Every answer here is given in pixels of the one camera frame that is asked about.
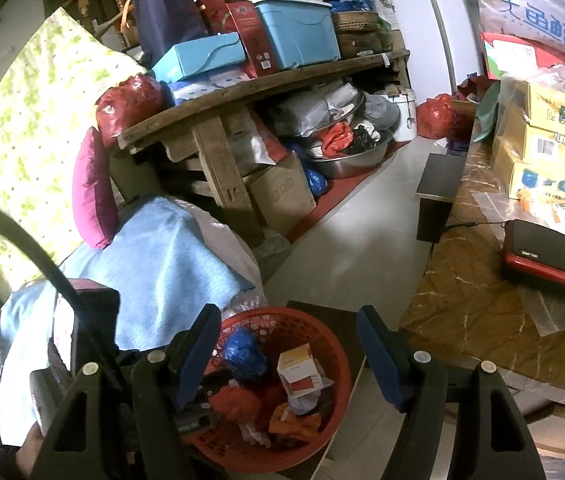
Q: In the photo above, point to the person's left hand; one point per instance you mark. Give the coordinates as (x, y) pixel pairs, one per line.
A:
(30, 452)

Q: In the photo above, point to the dark wooden stool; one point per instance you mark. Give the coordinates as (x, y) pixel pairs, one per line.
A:
(437, 190)
(332, 317)

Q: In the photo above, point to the metal basin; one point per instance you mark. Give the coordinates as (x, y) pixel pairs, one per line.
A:
(357, 155)

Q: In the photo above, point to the white blue dotted pack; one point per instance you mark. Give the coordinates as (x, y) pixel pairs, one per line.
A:
(212, 85)

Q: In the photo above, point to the navy bag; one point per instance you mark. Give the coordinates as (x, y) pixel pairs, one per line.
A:
(167, 15)

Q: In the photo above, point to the blue blanket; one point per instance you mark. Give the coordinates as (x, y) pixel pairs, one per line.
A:
(162, 260)

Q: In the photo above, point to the blue plastic storage bin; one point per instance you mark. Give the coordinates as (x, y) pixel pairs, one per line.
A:
(297, 30)

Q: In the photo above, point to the grey white sack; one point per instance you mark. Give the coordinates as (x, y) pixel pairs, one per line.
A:
(312, 105)

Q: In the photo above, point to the orange wrapper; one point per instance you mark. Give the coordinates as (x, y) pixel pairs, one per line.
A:
(292, 422)

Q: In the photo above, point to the grey hat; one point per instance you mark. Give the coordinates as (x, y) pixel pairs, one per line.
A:
(380, 110)

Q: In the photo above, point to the green floral quilt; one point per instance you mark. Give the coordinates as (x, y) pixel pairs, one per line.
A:
(37, 125)

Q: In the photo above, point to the white red printed bag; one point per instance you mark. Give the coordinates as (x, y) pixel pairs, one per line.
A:
(262, 145)

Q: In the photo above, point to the white tissue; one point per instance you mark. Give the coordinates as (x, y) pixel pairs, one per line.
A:
(306, 401)

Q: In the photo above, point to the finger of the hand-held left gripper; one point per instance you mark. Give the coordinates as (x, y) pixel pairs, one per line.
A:
(195, 417)

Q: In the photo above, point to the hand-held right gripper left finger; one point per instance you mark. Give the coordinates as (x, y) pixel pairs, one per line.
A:
(192, 360)

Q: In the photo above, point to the pink pillow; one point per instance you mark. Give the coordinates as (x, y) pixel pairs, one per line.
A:
(95, 190)

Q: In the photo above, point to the red black radio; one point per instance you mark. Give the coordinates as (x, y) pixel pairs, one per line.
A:
(552, 260)

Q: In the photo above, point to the dark green bag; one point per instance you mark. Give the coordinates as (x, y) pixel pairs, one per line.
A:
(487, 110)

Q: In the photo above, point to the yellow printed carton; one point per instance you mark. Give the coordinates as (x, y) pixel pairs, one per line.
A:
(547, 145)
(562, 105)
(547, 180)

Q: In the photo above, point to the blue woven sack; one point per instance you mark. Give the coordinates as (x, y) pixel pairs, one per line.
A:
(357, 2)

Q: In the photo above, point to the black plastic bag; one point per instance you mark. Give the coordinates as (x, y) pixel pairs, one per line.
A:
(365, 140)

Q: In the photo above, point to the red plastic basket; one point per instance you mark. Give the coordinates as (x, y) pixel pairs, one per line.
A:
(312, 440)

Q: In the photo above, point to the orange-red plastic bag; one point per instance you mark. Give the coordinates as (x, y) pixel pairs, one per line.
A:
(337, 140)

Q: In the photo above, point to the orange white medicine box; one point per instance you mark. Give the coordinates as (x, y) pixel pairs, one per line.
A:
(300, 367)

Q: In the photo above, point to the red green printed box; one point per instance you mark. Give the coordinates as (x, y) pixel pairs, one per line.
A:
(512, 57)

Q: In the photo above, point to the light blue cardboard box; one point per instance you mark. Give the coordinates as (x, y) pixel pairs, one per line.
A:
(200, 60)

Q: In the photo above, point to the red gift box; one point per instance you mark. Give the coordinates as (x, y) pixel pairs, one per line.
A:
(242, 35)

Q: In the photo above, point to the brown cardboard box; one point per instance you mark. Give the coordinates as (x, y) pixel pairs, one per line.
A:
(282, 190)

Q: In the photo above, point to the white bucket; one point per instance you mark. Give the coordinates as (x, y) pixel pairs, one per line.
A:
(405, 115)

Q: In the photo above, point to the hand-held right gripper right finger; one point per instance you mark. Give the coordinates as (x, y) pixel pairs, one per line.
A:
(380, 355)

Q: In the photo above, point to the red frayed ribbon cloth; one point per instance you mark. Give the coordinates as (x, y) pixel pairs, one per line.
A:
(235, 402)

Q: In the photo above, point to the brown marble table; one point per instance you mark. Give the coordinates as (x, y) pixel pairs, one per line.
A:
(462, 285)

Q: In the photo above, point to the dark red plastic bag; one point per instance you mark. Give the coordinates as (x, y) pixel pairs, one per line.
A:
(130, 105)

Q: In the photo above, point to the pale bed sheet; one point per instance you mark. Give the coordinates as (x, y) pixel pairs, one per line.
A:
(232, 255)

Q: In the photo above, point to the dark blue plastic bag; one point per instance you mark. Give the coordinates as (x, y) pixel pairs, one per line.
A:
(315, 182)

